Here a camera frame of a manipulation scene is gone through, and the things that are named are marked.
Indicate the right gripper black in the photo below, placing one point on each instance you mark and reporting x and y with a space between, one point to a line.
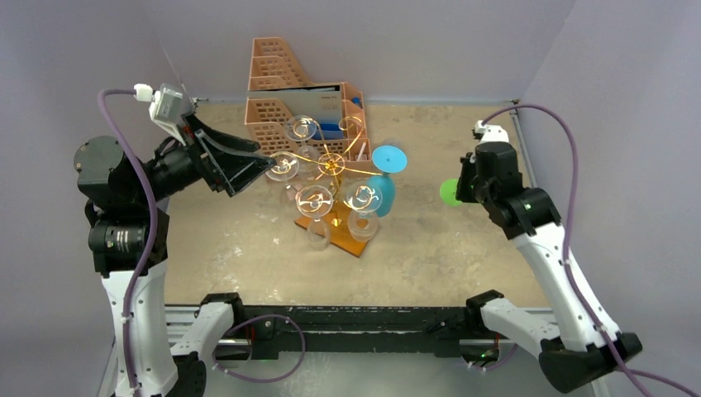
465 183

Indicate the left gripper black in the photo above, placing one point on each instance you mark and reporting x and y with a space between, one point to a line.
218 165

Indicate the green plastic goblet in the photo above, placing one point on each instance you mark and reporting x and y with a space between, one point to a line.
448 192

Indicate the clear wine glass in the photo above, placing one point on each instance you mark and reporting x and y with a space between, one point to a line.
363 200
286 165

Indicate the small clear goblet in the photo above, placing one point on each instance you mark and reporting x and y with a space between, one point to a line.
301 129

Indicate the tall clear flute glass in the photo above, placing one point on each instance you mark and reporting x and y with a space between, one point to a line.
314 202

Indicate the blue plastic goblet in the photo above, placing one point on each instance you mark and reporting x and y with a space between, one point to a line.
388 160

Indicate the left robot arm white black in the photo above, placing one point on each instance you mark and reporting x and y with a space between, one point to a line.
128 239

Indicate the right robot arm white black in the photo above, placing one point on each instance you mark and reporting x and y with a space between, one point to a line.
583 343

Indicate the wooden rack base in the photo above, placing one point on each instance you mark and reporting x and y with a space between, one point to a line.
332 229

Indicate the clear wine glass hanging front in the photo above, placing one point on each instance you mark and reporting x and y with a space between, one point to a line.
363 200

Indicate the pink plastic file organizer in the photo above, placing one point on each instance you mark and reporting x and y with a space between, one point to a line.
274 65

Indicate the blue folder in organizer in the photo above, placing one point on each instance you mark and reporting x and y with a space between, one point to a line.
329 132

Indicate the grey white document folder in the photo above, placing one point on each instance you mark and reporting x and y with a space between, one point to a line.
322 103

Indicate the white chalk stick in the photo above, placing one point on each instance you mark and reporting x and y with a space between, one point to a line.
361 152

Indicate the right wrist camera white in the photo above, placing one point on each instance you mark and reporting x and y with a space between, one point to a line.
489 133

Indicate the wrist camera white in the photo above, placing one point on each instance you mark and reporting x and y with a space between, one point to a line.
165 104
489 133

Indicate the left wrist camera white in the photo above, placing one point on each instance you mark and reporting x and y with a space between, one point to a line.
165 104

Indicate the gold wire wine glass rack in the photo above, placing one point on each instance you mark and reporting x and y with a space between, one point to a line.
335 164

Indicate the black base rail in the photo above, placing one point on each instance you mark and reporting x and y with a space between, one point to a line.
443 331

